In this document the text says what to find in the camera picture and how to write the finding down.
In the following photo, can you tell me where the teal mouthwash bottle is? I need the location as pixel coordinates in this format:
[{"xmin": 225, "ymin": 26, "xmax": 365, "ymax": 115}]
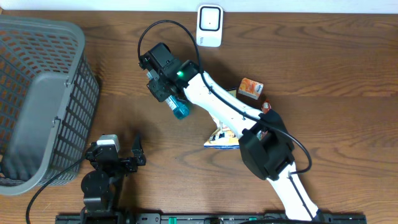
[{"xmin": 165, "ymin": 95, "xmax": 190, "ymax": 119}]

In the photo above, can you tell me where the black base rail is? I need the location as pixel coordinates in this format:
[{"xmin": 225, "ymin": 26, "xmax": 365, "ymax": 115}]
[{"xmin": 55, "ymin": 212, "xmax": 368, "ymax": 224}]

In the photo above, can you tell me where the red snack packet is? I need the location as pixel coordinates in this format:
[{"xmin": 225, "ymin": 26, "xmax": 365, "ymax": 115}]
[{"xmin": 261, "ymin": 100, "xmax": 272, "ymax": 114}]

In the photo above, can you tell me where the dark grey plastic basket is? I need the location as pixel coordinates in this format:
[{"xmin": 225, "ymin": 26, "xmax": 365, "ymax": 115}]
[{"xmin": 1, "ymin": 16, "xmax": 100, "ymax": 196}]

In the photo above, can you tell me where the white barcode scanner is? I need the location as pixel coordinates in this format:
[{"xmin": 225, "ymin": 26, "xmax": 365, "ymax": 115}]
[{"xmin": 196, "ymin": 4, "xmax": 224, "ymax": 47}]

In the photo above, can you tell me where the large white snack bag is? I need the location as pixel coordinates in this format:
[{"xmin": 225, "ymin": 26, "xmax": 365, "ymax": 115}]
[{"xmin": 204, "ymin": 115, "xmax": 239, "ymax": 150}]

